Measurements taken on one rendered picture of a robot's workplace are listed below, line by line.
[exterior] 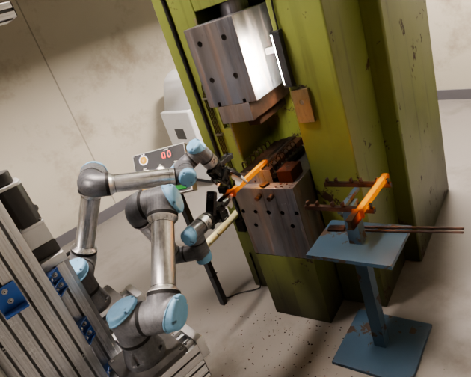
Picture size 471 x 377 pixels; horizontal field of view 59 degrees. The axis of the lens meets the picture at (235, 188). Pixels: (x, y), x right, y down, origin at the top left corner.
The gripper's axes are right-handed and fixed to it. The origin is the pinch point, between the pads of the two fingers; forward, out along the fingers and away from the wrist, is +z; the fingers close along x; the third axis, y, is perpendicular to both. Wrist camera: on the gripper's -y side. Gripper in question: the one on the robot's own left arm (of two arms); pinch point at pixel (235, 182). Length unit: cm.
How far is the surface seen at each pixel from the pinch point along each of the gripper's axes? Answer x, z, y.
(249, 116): 5.6, -13.6, -29.9
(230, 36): 9, -47, -49
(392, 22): 59, 8, -102
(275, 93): 8, -3, -53
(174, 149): -48, -7, -19
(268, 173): 6.5, 14.4, -14.2
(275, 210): 7.8, 28.5, 0.5
